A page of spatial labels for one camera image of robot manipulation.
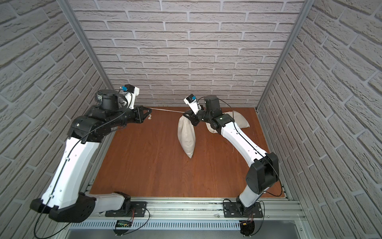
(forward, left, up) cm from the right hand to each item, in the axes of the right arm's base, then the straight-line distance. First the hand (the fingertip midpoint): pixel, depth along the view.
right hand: (182, 114), depth 76 cm
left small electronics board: (-44, +32, -32) cm, 63 cm away
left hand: (-6, +14, +14) cm, 20 cm away
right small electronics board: (-48, -29, -30) cm, 64 cm away
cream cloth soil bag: (-6, -1, -12) cm, 13 cm away
